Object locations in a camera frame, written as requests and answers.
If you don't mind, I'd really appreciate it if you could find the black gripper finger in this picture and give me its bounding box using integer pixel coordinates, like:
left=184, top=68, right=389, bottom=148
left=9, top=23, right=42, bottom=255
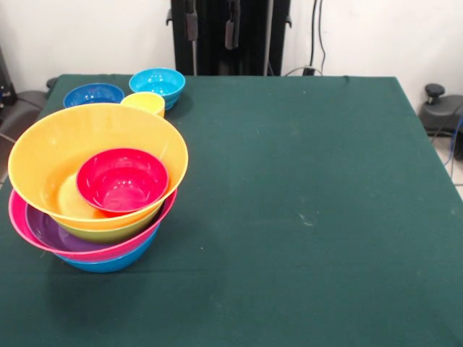
left=224, top=0, right=242, bottom=51
left=183, top=0, right=200, bottom=42

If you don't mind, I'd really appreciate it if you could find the small light blue bowl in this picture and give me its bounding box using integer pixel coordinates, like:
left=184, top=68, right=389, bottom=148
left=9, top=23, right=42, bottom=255
left=128, top=67, right=187, bottom=111

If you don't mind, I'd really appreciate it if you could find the small red bowl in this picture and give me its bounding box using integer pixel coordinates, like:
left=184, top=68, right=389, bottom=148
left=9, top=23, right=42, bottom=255
left=75, top=147, right=170, bottom=218

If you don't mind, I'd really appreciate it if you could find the large orange bowl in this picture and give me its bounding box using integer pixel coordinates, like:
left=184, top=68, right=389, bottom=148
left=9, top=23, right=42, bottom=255
left=7, top=103, right=190, bottom=232

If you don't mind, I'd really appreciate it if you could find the green bowl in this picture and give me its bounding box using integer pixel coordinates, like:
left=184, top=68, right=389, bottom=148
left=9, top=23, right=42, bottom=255
left=57, top=213, right=162, bottom=244

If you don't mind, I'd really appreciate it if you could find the purple bowl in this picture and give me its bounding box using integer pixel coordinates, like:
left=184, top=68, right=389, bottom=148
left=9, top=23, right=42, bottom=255
left=25, top=204, right=109, bottom=253

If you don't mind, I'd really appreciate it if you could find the large pink bowl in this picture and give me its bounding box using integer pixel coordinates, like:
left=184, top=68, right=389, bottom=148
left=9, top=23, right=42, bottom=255
left=8, top=187, right=179, bottom=263

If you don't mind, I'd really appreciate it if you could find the yellow cup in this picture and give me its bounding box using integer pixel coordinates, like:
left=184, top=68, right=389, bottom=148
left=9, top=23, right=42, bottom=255
left=119, top=91, right=166, bottom=119

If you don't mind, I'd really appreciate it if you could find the small dark blue bowl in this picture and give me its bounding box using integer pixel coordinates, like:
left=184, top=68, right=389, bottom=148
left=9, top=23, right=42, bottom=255
left=63, top=82, right=126, bottom=109

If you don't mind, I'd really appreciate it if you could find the black chair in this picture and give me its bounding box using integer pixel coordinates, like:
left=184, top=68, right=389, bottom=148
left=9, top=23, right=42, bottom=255
left=0, top=45, right=50, bottom=147

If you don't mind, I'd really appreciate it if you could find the black knobbed device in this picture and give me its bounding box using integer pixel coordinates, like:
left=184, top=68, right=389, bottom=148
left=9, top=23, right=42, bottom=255
left=418, top=83, right=463, bottom=162

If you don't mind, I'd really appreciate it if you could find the large light blue bowl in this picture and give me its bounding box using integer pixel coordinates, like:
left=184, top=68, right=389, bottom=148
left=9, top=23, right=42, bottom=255
left=54, top=223, right=161, bottom=274

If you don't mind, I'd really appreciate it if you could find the dark green tablecloth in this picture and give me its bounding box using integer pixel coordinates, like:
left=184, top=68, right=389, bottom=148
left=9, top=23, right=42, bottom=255
left=0, top=74, right=463, bottom=347

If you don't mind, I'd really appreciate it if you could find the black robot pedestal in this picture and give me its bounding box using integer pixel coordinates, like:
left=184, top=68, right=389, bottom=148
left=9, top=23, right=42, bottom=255
left=166, top=0, right=303, bottom=77

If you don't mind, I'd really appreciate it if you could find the black wall cable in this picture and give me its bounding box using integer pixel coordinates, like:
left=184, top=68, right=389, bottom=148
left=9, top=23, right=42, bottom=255
left=281, top=0, right=328, bottom=77

